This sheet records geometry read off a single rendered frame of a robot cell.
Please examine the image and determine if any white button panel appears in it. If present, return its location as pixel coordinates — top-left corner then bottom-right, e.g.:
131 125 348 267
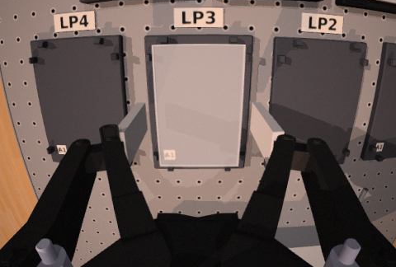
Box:
275 188 368 267

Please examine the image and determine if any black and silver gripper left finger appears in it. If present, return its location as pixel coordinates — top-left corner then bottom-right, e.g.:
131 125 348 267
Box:
0 102 172 267

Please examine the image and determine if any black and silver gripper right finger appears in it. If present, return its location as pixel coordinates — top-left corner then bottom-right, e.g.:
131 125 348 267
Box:
221 102 396 267

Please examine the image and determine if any grey base plate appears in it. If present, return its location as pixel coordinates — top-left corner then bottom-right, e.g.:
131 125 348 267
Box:
0 0 396 267

